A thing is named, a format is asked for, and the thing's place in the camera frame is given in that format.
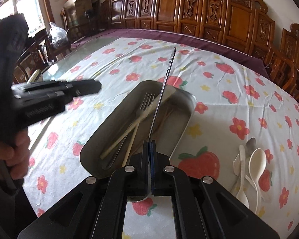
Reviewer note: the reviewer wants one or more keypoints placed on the white plastic spoon long handle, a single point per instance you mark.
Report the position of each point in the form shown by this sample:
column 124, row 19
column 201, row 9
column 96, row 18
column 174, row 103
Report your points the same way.
column 241, row 196

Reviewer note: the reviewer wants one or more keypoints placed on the stacked cardboard boxes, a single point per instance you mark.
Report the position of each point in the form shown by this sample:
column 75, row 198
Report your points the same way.
column 76, row 12

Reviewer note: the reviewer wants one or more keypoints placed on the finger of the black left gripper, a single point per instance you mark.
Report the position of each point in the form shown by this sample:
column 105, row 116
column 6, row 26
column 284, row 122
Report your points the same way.
column 73, row 88
column 39, row 98

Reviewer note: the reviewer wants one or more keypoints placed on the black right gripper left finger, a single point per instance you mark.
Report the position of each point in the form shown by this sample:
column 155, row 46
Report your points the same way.
column 143, row 169

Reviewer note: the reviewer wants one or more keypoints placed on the metal spoon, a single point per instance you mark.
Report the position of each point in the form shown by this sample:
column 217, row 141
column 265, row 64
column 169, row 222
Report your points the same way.
column 251, row 146

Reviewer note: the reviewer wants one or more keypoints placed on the white plastic fork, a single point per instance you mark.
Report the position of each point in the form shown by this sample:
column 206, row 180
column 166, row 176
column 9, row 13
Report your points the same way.
column 236, row 169

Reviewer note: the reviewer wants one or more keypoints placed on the strawberry flower print tablecloth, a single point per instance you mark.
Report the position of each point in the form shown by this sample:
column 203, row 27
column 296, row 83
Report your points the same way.
column 218, row 105

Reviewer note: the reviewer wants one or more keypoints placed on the rectangular metal tray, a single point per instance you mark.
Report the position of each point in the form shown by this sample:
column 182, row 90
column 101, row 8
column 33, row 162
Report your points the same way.
column 123, row 115

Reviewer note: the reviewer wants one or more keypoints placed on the metal fork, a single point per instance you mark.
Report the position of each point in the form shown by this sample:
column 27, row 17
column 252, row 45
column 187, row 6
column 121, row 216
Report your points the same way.
column 141, row 112

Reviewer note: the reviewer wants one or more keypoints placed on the dark sleeved left forearm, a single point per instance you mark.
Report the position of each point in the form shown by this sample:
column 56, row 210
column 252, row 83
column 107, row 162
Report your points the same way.
column 16, row 212

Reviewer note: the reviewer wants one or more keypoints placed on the dark brown wooden chopstick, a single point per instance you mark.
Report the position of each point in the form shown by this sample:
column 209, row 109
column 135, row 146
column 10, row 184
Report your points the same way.
column 167, row 113

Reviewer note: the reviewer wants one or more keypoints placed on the window with wooden frame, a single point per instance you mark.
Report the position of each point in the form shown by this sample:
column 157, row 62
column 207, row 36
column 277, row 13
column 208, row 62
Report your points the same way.
column 38, row 13

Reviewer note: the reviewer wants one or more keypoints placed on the carved wooden armchair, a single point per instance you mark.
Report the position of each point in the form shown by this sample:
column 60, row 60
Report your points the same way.
column 282, row 65

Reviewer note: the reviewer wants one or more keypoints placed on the white plastic bag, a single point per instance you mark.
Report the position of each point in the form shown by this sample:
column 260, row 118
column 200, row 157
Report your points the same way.
column 58, row 35

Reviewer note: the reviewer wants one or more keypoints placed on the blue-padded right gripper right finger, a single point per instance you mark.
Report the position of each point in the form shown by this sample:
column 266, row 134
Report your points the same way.
column 153, row 166

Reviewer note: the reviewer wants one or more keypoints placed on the person's left hand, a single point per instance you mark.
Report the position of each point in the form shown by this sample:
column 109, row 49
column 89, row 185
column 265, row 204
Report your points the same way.
column 17, row 158

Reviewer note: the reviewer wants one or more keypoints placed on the glass table top sheet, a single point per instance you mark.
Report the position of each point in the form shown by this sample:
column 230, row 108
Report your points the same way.
column 56, row 70

